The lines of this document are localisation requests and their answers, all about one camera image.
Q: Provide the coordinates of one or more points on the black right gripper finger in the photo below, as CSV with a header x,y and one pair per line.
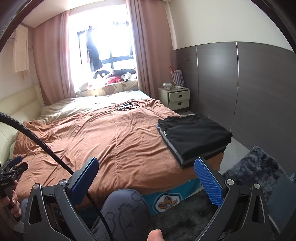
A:
x,y
14,167

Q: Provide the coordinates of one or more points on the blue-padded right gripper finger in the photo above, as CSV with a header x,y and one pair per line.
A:
x,y
81,180
212,181

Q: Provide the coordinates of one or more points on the black mesh t-shirt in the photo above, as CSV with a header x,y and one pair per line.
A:
x,y
193,119

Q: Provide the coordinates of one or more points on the stack of folded clothes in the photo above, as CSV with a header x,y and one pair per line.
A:
x,y
189,142

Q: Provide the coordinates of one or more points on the person's left hand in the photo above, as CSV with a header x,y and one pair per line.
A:
x,y
5,201

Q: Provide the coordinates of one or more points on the dark fluffy rug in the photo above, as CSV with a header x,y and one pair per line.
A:
x,y
259,205

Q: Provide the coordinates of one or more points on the person's patterned trouser leg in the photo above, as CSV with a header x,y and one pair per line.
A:
x,y
50,216

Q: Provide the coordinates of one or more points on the teal cartoon bed sheet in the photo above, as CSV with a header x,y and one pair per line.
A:
x,y
161,201

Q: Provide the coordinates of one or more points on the brown bed cover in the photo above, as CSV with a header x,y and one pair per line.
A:
x,y
130,150

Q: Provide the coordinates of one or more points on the cream padded headboard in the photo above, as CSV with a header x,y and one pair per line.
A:
x,y
25,105

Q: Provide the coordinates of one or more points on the person's bare toe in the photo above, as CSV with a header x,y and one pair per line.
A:
x,y
155,235

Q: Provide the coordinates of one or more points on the beige bed sheet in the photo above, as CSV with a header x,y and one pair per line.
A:
x,y
71,106

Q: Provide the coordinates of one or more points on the white bedside cabinet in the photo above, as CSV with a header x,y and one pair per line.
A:
x,y
175,99

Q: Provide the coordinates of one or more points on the bear print pillow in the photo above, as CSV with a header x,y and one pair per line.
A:
x,y
100,89

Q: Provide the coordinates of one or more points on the white cup on cabinet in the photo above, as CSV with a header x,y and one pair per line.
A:
x,y
167,86

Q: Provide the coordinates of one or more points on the striped paper bag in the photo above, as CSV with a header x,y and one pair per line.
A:
x,y
177,78

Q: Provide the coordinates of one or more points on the plush toys on sill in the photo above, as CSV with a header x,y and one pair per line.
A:
x,y
115,76

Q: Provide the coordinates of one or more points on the dark hanging garment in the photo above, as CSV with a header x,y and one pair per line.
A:
x,y
92,52

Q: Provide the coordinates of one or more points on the pink curtain left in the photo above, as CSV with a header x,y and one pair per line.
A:
x,y
52,59

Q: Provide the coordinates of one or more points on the pink curtain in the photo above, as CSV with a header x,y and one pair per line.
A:
x,y
52,59
152,44

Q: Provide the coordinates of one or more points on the pink curtain right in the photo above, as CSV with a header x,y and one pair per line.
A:
x,y
152,44

